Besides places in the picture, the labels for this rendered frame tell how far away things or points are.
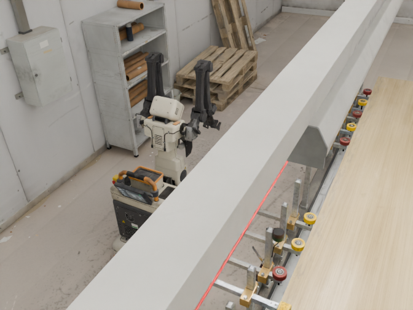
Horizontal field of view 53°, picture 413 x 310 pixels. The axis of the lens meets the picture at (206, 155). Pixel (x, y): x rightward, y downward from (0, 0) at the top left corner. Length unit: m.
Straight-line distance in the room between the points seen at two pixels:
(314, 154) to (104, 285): 0.47
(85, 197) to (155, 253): 4.12
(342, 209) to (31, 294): 2.49
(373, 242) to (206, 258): 2.32
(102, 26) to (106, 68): 0.45
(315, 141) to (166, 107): 2.36
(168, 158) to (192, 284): 2.85
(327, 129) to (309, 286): 1.69
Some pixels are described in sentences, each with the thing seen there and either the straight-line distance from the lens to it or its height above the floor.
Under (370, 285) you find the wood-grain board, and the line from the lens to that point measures 2.44.
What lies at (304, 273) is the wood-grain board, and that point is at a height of 0.90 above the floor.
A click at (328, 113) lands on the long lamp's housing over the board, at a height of 2.38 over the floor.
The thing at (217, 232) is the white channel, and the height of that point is 2.46.
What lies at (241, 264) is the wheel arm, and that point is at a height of 0.86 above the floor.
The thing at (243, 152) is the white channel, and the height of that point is 2.46.
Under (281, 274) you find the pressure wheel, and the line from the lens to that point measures 2.38.
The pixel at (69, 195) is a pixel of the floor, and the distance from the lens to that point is 4.57.
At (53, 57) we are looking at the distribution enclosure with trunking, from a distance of 4.01.
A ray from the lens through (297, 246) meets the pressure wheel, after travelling 2.53.
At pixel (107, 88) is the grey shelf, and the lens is 4.67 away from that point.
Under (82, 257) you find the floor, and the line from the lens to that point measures 3.87.
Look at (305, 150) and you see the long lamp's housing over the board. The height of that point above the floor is 2.33.
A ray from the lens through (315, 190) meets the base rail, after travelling 3.27.
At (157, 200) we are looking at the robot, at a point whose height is 0.82.
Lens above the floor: 2.73
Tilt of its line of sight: 34 degrees down
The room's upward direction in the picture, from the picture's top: 3 degrees counter-clockwise
